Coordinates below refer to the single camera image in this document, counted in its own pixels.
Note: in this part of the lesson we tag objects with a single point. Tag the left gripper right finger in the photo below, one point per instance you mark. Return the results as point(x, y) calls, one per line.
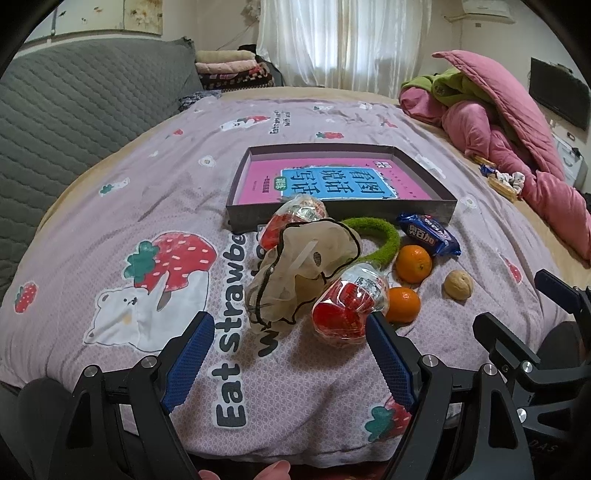
point(464, 424)

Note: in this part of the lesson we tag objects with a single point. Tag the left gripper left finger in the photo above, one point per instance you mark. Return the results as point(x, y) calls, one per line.
point(90, 442)

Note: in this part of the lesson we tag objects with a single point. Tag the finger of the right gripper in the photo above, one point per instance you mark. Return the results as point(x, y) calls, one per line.
point(573, 300)
point(506, 351)

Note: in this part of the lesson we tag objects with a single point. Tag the walnut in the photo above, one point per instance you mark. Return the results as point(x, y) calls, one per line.
point(459, 285)

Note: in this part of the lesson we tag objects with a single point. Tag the orange tangerine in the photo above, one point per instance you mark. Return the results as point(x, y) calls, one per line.
point(404, 306)
point(413, 264)

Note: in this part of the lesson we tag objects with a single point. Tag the blue oreo cookie packet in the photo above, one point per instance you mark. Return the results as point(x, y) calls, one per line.
point(430, 233)

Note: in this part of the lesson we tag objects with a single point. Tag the red white snack bag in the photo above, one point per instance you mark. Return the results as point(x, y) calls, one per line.
point(302, 208)
point(340, 314)

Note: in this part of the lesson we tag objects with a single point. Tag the person's hand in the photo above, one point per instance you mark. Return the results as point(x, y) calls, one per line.
point(279, 470)

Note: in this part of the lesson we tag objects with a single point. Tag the yellow wafer snack packet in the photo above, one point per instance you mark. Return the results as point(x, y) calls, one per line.
point(507, 191)

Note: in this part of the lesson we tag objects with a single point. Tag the floral white scrunchie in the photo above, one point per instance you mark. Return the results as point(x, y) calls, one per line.
point(515, 181)

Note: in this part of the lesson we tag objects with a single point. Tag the small blue candy wrapper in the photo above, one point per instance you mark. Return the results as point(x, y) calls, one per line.
point(487, 171)

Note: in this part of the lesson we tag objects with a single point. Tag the pink quilt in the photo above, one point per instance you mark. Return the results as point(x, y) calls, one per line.
point(514, 135)

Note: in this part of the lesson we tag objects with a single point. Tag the grey shallow cardboard box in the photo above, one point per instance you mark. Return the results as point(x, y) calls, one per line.
point(245, 218)

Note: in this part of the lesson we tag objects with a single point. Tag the strawberry print purple bedsheet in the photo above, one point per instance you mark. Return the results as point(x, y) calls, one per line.
point(135, 247)

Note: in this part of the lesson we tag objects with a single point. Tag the green blanket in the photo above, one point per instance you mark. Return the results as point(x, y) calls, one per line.
point(449, 87)

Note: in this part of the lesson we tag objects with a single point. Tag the pink and blue book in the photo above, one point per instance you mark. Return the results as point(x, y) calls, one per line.
point(272, 181)

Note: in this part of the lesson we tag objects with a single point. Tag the white air conditioner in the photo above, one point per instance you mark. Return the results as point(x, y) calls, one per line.
point(490, 10)

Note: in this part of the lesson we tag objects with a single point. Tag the white sheer curtain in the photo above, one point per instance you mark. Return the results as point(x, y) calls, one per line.
point(366, 46)

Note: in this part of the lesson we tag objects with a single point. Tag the grey quilted headboard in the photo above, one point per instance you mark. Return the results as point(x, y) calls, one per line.
point(66, 108)

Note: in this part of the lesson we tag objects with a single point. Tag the stack of folded blankets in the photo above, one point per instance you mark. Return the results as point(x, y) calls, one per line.
point(232, 70)

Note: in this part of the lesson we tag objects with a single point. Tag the black wall television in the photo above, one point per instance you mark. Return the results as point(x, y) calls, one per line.
point(559, 91)

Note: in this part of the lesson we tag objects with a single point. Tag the wall painting panels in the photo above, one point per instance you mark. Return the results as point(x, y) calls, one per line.
point(78, 16)

